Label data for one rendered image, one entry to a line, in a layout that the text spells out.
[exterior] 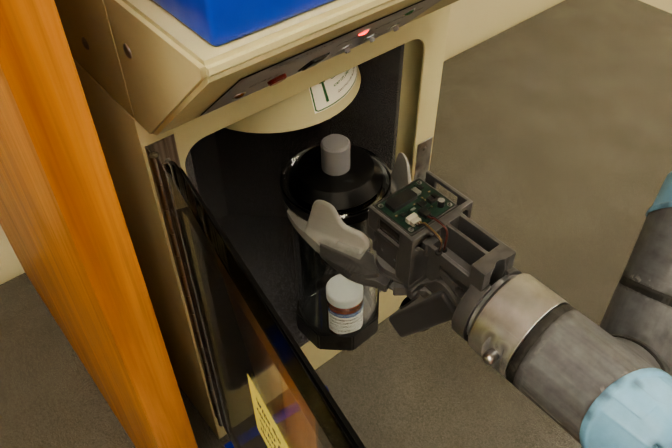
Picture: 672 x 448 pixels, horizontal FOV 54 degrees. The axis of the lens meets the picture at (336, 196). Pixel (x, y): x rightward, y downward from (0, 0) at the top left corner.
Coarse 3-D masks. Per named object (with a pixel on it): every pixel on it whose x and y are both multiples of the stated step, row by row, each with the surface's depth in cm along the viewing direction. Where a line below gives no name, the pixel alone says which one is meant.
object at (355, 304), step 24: (288, 168) 65; (384, 168) 64; (288, 192) 62; (384, 192) 62; (312, 264) 67; (312, 288) 69; (336, 288) 68; (360, 288) 69; (312, 312) 73; (336, 312) 71; (360, 312) 72
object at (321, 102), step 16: (336, 80) 60; (352, 80) 62; (304, 96) 58; (320, 96) 59; (336, 96) 60; (352, 96) 62; (272, 112) 58; (288, 112) 58; (304, 112) 59; (320, 112) 59; (336, 112) 60; (240, 128) 59; (256, 128) 58; (272, 128) 58; (288, 128) 59
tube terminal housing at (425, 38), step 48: (96, 0) 39; (96, 48) 44; (384, 48) 58; (432, 48) 63; (96, 96) 50; (288, 96) 53; (432, 96) 67; (144, 144) 46; (192, 144) 49; (432, 144) 72; (144, 192) 51; (144, 240) 59; (192, 336) 62; (192, 384) 74
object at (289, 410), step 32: (192, 192) 42; (192, 224) 43; (192, 256) 48; (224, 256) 38; (224, 288) 41; (224, 320) 45; (256, 320) 35; (224, 352) 51; (256, 352) 39; (288, 352) 34; (224, 384) 58; (256, 384) 43; (288, 384) 34; (288, 416) 37; (320, 416) 31
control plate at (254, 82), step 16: (432, 0) 45; (400, 16) 45; (416, 16) 51; (352, 32) 40; (368, 32) 45; (384, 32) 50; (320, 48) 40; (336, 48) 45; (288, 64) 40; (304, 64) 44; (240, 80) 36; (256, 80) 40; (224, 96) 40; (208, 112) 44
